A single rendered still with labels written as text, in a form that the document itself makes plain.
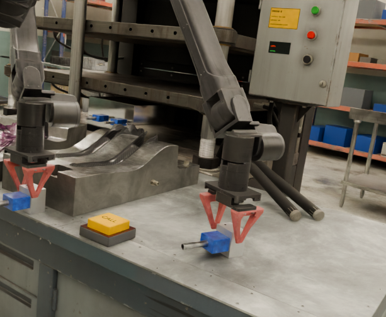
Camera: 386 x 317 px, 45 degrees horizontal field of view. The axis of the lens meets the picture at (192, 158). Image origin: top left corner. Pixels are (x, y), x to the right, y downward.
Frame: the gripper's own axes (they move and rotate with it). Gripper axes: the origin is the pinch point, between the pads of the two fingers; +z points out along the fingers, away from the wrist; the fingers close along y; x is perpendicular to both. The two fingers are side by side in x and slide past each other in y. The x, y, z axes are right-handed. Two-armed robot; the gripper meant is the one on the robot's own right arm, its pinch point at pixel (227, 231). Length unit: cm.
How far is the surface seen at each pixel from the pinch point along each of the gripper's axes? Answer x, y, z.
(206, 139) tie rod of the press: -43, 67, -5
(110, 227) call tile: 19.8, 11.0, 0.8
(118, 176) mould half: 8.3, 32.1, -3.1
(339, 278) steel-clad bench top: -14.4, -17.0, 4.7
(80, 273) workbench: 21.0, 21.3, 15.0
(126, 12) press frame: -77, 206, -57
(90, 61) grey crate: -210, 578, -17
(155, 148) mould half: -5.9, 39.9, -8.2
